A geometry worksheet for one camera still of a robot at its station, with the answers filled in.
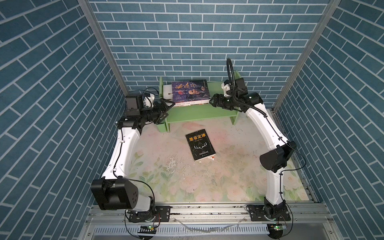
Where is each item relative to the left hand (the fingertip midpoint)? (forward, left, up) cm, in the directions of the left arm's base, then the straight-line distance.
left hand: (172, 107), depth 73 cm
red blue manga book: (+10, -14, -5) cm, 18 cm away
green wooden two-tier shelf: (+29, -38, -1) cm, 48 cm away
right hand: (+9, -21, -3) cm, 23 cm away
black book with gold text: (-1, -15, -34) cm, 37 cm away
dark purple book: (+14, -8, 0) cm, 16 cm away
